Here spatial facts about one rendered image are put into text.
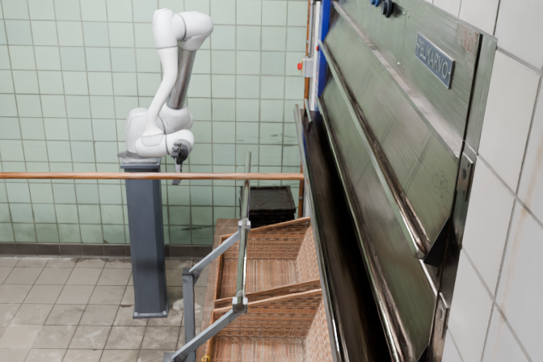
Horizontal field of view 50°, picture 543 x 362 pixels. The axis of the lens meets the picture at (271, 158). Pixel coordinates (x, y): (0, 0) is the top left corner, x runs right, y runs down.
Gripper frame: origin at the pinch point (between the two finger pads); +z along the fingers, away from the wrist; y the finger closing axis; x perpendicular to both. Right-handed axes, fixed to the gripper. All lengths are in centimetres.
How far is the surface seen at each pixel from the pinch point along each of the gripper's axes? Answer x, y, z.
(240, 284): -32, 0, 86
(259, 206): -39, 36, -34
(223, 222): -18, 61, -60
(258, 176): -37.2, -1.8, 9.4
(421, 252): -64, -56, 155
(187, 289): -10, 30, 48
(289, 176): -51, -2, 9
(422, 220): -66, -58, 147
